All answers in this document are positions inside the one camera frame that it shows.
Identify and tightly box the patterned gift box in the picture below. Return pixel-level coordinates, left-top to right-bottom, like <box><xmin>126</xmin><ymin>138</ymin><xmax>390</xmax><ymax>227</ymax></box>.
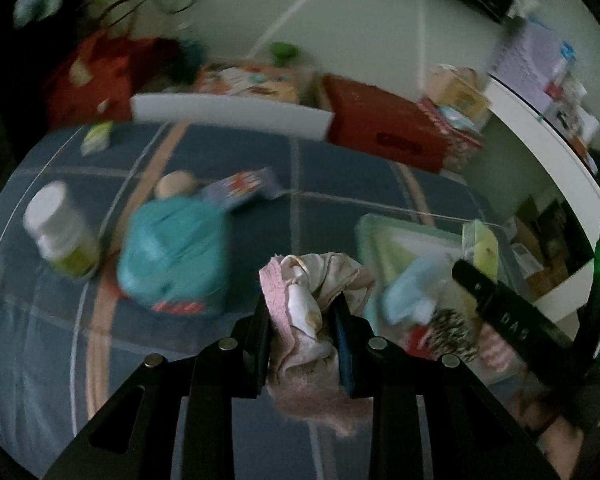
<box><xmin>416</xmin><ymin>98</ymin><xmax>482</xmax><ymax>174</ymax></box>

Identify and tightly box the blue plaid table cloth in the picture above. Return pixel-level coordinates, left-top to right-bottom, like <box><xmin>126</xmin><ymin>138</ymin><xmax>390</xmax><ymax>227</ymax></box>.
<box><xmin>0</xmin><ymin>124</ymin><xmax>502</xmax><ymax>476</ymax></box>

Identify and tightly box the red scrunchie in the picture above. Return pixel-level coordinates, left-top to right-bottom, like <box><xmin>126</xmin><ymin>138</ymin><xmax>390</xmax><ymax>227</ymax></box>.
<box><xmin>405</xmin><ymin>325</ymin><xmax>430</xmax><ymax>359</ymax></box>

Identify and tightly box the white curved desk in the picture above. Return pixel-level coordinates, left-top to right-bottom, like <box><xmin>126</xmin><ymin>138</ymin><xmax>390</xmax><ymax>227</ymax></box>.
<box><xmin>484</xmin><ymin>78</ymin><xmax>600</xmax><ymax>322</ymax></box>

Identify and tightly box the pink white fuzzy cloth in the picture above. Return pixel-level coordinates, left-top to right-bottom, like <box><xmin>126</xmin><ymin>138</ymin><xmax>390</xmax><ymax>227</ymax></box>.
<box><xmin>478</xmin><ymin>323</ymin><xmax>518</xmax><ymax>373</ymax></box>

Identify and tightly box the shallow teal cardboard tray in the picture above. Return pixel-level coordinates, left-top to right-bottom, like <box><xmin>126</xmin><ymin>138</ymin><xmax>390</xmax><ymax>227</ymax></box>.
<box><xmin>355</xmin><ymin>214</ymin><xmax>521</xmax><ymax>385</ymax></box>

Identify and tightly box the red handbag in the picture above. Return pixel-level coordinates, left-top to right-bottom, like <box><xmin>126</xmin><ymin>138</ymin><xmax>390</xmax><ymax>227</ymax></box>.
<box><xmin>48</xmin><ymin>30</ymin><xmax>200</xmax><ymax>129</ymax></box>

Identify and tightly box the purple snack packet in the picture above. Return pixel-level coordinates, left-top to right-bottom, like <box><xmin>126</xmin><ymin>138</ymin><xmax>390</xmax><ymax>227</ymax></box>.
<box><xmin>201</xmin><ymin>168</ymin><xmax>285</xmax><ymax>211</ymax></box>

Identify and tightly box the green tissue pack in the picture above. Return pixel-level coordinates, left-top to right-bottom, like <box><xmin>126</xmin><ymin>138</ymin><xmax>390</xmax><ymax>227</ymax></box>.
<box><xmin>462</xmin><ymin>220</ymin><xmax>500</xmax><ymax>281</ymax></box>
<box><xmin>81</xmin><ymin>122</ymin><xmax>114</xmax><ymax>156</ymax></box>

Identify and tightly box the light blue cloth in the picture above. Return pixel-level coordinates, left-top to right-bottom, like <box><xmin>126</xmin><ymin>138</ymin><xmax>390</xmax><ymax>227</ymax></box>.
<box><xmin>381</xmin><ymin>257</ymin><xmax>463</xmax><ymax>325</ymax></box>

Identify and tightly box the pink beige cloth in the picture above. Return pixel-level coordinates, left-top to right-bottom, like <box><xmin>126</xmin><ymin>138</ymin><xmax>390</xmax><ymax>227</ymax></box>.
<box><xmin>259</xmin><ymin>252</ymin><xmax>374</xmax><ymax>438</ymax></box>

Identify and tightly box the teal square toy box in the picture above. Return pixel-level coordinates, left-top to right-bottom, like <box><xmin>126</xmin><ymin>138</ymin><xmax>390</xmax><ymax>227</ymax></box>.
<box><xmin>117</xmin><ymin>196</ymin><xmax>230</xmax><ymax>316</ymax></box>

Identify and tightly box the white perforated organizer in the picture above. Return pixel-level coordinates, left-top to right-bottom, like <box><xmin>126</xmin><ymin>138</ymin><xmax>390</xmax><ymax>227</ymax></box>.
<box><xmin>489</xmin><ymin>21</ymin><xmax>562</xmax><ymax>114</ymax></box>

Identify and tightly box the orange toy box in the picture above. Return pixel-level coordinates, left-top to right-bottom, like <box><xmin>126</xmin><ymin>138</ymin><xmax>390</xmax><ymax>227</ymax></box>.
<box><xmin>190</xmin><ymin>61</ymin><xmax>314</xmax><ymax>104</ymax></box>

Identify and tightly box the red cardboard box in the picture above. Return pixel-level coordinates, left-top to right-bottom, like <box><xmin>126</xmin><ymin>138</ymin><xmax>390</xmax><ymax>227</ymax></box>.
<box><xmin>321</xmin><ymin>75</ymin><xmax>449</xmax><ymax>174</ymax></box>

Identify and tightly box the beige makeup sponge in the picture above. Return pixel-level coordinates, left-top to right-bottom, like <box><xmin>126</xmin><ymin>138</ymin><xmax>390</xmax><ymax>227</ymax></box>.
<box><xmin>154</xmin><ymin>170</ymin><xmax>198</xmax><ymax>200</ymax></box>

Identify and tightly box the white green pill bottle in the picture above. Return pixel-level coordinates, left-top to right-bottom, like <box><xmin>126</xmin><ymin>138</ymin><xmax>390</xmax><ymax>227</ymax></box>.
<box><xmin>22</xmin><ymin>180</ymin><xmax>100</xmax><ymax>278</ymax></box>

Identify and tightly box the person right hand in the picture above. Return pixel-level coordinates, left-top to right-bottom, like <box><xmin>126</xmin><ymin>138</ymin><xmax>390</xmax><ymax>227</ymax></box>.
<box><xmin>508</xmin><ymin>389</ymin><xmax>600</xmax><ymax>479</ymax></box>

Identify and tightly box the beige gift bag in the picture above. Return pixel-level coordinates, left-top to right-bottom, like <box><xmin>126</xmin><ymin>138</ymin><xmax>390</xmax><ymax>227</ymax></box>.
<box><xmin>424</xmin><ymin>64</ymin><xmax>490</xmax><ymax>122</ymax></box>

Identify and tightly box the leopard print scrunchie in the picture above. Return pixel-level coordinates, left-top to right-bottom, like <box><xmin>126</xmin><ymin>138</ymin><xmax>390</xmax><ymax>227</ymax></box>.
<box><xmin>426</xmin><ymin>309</ymin><xmax>478</xmax><ymax>363</ymax></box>

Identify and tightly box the white foam board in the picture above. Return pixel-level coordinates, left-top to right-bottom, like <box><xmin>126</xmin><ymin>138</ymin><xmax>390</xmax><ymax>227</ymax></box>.
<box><xmin>130</xmin><ymin>93</ymin><xmax>335</xmax><ymax>141</ymax></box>

